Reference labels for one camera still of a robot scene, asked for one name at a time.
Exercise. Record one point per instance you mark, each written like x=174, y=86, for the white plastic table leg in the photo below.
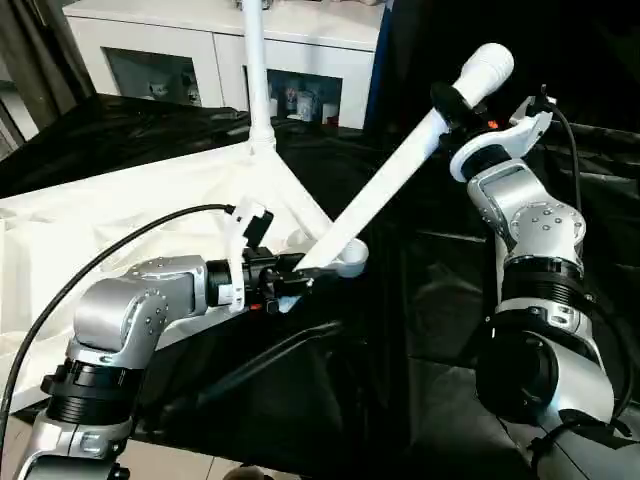
x=400, y=170
x=257, y=70

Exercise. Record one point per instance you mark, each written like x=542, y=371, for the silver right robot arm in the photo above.
x=540, y=290

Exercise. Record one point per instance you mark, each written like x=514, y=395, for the black mat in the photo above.
x=330, y=380

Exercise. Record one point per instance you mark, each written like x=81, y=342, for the white cabinet with glass doors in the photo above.
x=150, y=30

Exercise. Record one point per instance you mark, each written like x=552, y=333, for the grey curtain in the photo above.
x=40, y=60

